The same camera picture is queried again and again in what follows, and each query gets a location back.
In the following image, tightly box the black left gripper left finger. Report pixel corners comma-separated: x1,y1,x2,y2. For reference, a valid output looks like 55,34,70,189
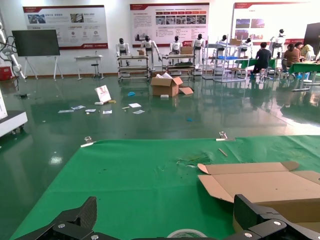
11,196,121,240

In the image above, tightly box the silver binder clip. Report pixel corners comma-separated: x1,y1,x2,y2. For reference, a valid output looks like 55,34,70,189
215,131,236,142
80,136,97,148

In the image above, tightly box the black round stool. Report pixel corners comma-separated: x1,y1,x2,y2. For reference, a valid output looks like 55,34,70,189
90,63,104,80

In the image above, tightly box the white black humanoid robot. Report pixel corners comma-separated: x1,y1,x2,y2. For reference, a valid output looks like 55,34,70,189
115,37,130,66
216,34,230,59
191,33,206,70
140,35,162,72
241,37,254,53
269,28,287,58
169,35,183,55

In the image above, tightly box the large black panel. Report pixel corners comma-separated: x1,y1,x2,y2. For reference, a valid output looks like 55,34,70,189
303,22,320,61

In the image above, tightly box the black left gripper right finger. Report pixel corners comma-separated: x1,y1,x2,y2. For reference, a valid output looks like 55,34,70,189
224,193,320,240

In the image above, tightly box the flat cardboard piece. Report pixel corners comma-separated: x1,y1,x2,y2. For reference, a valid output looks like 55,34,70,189
178,85,195,96

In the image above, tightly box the white red info board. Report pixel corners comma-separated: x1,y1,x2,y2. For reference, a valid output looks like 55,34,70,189
22,4,109,50
231,1,320,46
129,2,210,48

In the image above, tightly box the black display on stand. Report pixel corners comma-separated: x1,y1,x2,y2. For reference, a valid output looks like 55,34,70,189
11,29,65,80

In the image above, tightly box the person in yellow shirt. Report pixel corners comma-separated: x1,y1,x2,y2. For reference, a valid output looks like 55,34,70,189
294,42,315,59

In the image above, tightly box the tall metal rack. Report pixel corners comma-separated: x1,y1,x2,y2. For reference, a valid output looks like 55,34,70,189
202,41,249,83

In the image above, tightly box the person in dark shirt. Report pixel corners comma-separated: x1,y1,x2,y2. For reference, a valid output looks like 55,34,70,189
250,41,273,81

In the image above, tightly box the red box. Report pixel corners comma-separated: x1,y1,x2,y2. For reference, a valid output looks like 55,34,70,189
0,65,13,81

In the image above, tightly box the green table cloth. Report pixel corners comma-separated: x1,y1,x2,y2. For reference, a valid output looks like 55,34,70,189
9,134,320,240

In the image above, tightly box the green covered work table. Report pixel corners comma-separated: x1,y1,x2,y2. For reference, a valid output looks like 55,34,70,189
288,61,320,92
234,57,277,76

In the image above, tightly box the white machine base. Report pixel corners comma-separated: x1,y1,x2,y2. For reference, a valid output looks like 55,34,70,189
0,89,28,139

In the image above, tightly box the large open shipping carton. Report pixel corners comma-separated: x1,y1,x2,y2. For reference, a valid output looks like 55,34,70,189
149,72,184,98

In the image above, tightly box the white narrow table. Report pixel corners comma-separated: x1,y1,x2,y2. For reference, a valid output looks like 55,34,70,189
74,54,105,81

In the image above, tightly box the clear plastic wrapper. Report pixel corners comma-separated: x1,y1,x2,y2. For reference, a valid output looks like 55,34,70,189
174,152,211,168

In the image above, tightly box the clear adhesive tape roll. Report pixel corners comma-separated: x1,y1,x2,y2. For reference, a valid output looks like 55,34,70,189
166,228,208,240

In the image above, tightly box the metal shelf cart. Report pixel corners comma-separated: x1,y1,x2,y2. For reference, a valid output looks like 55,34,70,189
116,54,151,83
161,53,196,79

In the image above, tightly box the person in brown shirt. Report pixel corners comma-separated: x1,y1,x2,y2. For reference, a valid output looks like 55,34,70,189
281,43,302,74

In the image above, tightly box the brown open cardboard box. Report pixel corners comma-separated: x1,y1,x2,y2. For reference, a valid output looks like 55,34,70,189
196,161,320,233

